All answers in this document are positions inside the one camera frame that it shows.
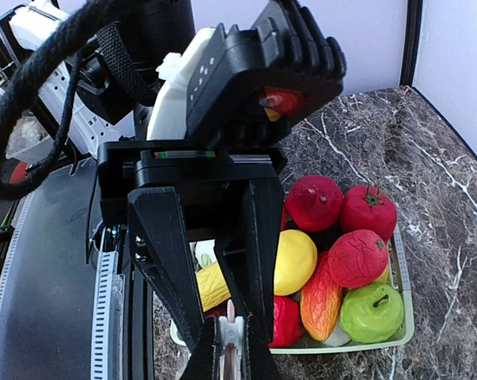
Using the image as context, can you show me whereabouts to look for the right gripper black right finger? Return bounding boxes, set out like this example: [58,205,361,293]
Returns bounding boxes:
[242,315,280,380]

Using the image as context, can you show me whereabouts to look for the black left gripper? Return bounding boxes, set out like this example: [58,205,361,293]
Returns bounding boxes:
[97,140,287,348]

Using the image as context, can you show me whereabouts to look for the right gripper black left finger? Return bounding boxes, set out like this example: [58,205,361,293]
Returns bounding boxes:
[182,317,221,380]

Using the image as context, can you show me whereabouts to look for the clear dotted zip bag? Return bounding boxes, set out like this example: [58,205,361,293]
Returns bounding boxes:
[218,299,244,380]

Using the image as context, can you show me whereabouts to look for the white toy garlic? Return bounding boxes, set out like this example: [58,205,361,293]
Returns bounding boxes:
[195,240,217,268]

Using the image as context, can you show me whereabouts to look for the red toy bell pepper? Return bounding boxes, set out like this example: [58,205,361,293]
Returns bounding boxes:
[269,296,305,348]

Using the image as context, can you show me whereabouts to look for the orange toy bitter gourd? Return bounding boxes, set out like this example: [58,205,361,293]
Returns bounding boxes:
[300,251,343,341]

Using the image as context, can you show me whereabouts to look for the yellow toy lemon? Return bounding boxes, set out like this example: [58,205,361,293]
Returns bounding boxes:
[274,230,318,296]

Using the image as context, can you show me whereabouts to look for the red toy tomato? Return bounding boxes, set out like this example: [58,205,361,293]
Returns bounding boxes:
[285,175,343,232]
[328,230,388,289]

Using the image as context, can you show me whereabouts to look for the pale green plastic basket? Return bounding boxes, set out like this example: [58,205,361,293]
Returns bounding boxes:
[170,223,416,355]

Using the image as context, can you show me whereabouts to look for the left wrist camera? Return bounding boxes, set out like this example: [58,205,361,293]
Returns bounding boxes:
[146,1,346,150]

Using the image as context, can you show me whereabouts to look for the black right corner post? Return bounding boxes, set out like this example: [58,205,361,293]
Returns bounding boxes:
[399,0,423,86]

